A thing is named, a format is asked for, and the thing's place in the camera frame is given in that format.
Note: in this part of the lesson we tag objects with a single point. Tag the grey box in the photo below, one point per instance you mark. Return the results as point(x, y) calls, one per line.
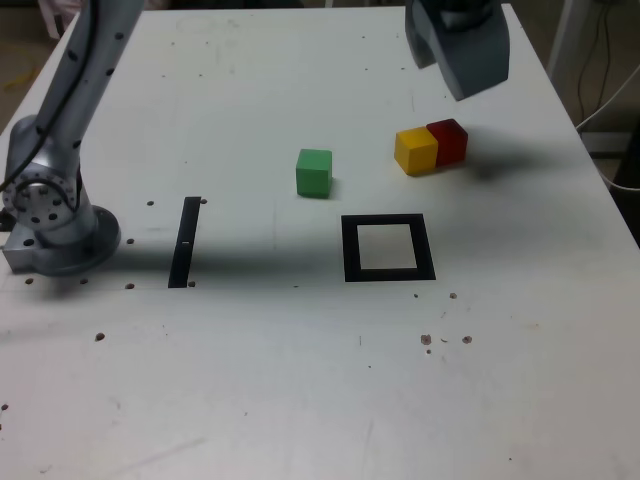
point(615, 142)

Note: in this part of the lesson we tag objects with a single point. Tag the black tape strip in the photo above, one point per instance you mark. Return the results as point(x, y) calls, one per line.
point(182, 250)

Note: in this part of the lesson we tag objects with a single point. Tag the red cube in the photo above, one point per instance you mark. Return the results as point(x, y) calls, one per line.
point(452, 145)

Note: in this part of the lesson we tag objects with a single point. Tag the yellow cube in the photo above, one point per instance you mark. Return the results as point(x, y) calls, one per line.
point(415, 150)

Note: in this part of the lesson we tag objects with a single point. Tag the black tape square outline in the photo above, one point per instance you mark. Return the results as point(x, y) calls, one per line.
point(350, 250)

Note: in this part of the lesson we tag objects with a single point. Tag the green cube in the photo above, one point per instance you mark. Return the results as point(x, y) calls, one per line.
point(314, 172)

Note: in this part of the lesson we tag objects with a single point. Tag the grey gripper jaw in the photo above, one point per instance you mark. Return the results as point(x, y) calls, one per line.
point(420, 45)
point(475, 65)

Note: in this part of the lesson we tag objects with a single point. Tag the white metal post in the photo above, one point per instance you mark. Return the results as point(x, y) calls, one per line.
point(562, 45)

